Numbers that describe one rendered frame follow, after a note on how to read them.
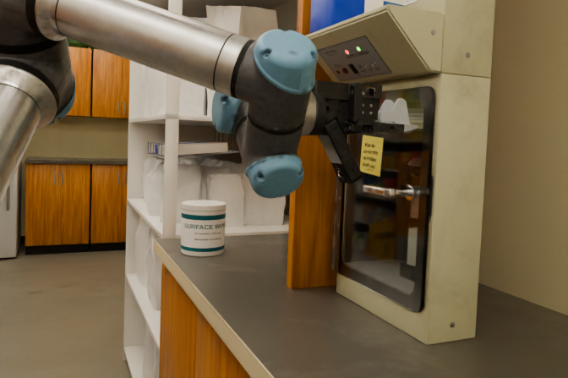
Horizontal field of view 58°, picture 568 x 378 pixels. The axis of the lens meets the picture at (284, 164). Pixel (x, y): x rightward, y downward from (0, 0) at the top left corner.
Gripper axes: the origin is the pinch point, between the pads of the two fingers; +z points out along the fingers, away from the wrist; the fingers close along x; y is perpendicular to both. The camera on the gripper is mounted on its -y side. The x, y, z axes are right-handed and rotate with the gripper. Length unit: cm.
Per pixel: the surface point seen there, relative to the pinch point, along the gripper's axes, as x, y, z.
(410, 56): -2.6, 12.5, -2.7
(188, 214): 71, -25, -22
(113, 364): 217, -131, -27
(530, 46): 15, 22, 46
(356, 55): 11.6, 14.3, -4.6
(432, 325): -4.7, -33.7, 3.3
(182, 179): 135, -21, -10
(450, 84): -4.7, 8.2, 4.3
